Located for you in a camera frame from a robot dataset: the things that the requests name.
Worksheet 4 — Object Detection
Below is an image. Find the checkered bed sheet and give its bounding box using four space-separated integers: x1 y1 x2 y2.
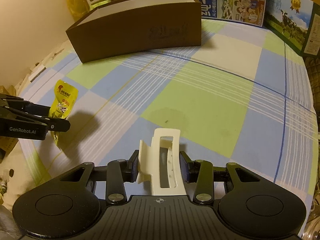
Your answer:
17 18 320 235

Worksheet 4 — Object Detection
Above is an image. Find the cow picture milk box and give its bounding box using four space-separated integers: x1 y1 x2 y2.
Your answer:
264 0 319 57

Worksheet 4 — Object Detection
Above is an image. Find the white hair claw clip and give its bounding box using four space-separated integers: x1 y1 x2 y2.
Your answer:
137 128 187 196

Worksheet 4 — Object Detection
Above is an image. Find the yellow snack packet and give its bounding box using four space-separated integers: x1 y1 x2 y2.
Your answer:
48 80 79 148

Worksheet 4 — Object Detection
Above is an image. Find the brown cardboard storage box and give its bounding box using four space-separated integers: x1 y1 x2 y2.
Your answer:
66 0 201 63

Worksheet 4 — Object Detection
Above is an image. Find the beige embroidered mat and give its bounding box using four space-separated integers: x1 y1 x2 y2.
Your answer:
15 40 74 96

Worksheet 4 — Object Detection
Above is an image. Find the quilted beige chair cushion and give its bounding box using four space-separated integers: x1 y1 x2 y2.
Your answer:
303 57 320 116

